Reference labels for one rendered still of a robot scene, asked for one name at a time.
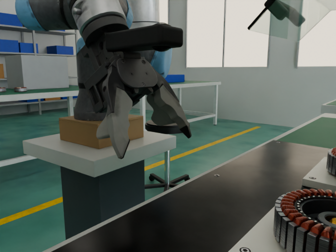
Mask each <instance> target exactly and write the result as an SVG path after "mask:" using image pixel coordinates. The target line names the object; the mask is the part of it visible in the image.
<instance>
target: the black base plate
mask: <svg viewBox="0 0 336 252"><path fill-rule="evenodd" d="M330 149H331V148H324V147H317V146H311V145H304V144H298V143H291V142H284V141H278V140H272V141H270V142H268V143H266V144H264V145H262V146H260V147H258V148H256V149H254V150H252V151H250V152H248V153H246V154H244V155H242V156H240V157H238V158H236V159H234V160H232V161H230V162H228V163H226V164H224V165H222V166H220V167H218V168H216V169H215V170H213V171H211V172H209V173H207V174H205V175H203V176H201V177H199V178H197V179H195V180H193V181H191V182H189V183H187V184H185V185H183V186H181V187H179V188H177V189H175V190H173V191H171V192H169V193H167V194H165V195H163V196H161V197H159V198H157V199H155V200H153V201H151V202H149V203H147V204H145V205H143V206H141V207H139V208H137V209H135V210H133V211H131V212H129V213H127V214H125V215H123V216H121V217H119V218H117V219H115V220H113V221H111V222H109V223H107V224H105V225H103V226H101V227H99V228H97V229H95V230H93V231H91V232H89V233H87V234H85V235H83V236H81V237H79V238H77V239H75V240H73V241H71V242H69V243H67V244H65V245H63V246H61V247H59V248H57V249H55V250H53V251H51V252H229V250H230V249H231V248H232V247H234V246H235V245H236V244H237V243H238V242H239V241H240V240H241V239H242V238H243V237H244V236H245V235H246V234H247V233H248V232H249V231H250V230H251V229H252V228H253V227H254V226H255V225H256V224H257V223H258V222H259V221H260V220H261V219H262V218H263V217H264V216H265V215H266V214H267V213H268V212H269V211H270V210H271V209H272V208H273V207H274V206H275V203H276V200H277V199H278V198H279V197H280V196H282V195H283V194H286V193H289V192H290V193H291V192H292V191H297V190H303V189H308V190H310V189H315V190H318V189H316V188H311V187H307V186H303V185H302V180H303V178H304V177H305V176H306V175H307V174H308V173H309V172H310V171H311V170H312V169H313V168H314V167H315V166H316V165H317V164H318V163H319V162H320V161H321V160H322V159H323V158H324V157H328V150H330Z"/></svg>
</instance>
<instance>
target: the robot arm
mask: <svg viewBox="0 0 336 252"><path fill-rule="evenodd" d="M15 11H16V15H17V17H18V19H19V21H20V22H21V23H22V25H23V26H24V27H26V28H27V29H29V30H32V31H45V32H48V31H56V30H78V31H79V33H80V35H81V38H79V39H78V41H77V43H76V56H77V71H78V87H79V92H78V96H77V100H76V104H75V107H74V118H75V119H76V120H82V121H102V122H101V124H100V125H99V127H98V128H97V132H96V137H97V138H98V139H99V140H101V139H106V138H110V140H111V143H112V146H113V148H114V151H115V153H116V155H117V157H118V158H119V159H123V158H124V156H125V153H126V151H127V148H128V145H129V143H130V139H129V136H128V129H129V126H130V123H129V112H130V110H131V109H132V107H133V106H134V105H136V104H137V103H138V102H139V101H140V99H141V98H142V97H144V96H145V95H147V97H146V100H147V102H148V103H149V104H150V106H151V107H152V108H153V114H152V116H151V120H152V121H153V122H154V123H155V124H156V125H158V126H164V125H169V124H174V123H176V124H177V125H178V127H179V130H180V131H181V132H182V133H183V134H184V135H185V136H186V137H187V138H188V139H189V138H190V137H191V136H192V134H191V130H190V127H189V124H188V121H187V118H186V116H185V113H184V111H183V109H182V107H181V105H180V101H179V99H178V98H177V96H176V94H175V93H174V91H173V89H172V88H171V86H170V85H169V83H168V82H167V81H166V80H165V78H166V77H167V75H168V73H169V70H170V66H171V60H172V50H173V48H180V47H182V45H183V30H182V29H181V28H178V27H173V26H171V25H169V24H167V23H164V22H160V0H15Z"/></svg>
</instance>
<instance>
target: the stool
mask: <svg viewBox="0 0 336 252"><path fill-rule="evenodd" d="M145 129H146V130H147V131H148V132H154V133H160V134H166V135H171V134H180V133H182V132H181V131H180V129H179V127H178V125H177V124H176V123H172V124H167V125H162V126H159V125H156V124H155V123H154V122H153V121H152V120H148V121H147V122H146V123H145ZM170 152H171V150H168V151H166V152H164V179H162V178H160V177H159V176H157V175H155V174H154V173H151V174H150V176H149V180H150V181H154V180H156V181H158V182H160V183H156V184H145V185H144V188H145V189H152V188H163V187H164V191H163V192H165V191H167V190H169V187H170V188H173V187H175V186H177V185H178V184H176V183H178V182H180V181H182V180H184V181H188V180H190V177H189V175H188V174H185V175H182V176H180V177H178V178H176V179H173V180H171V181H170Z"/></svg>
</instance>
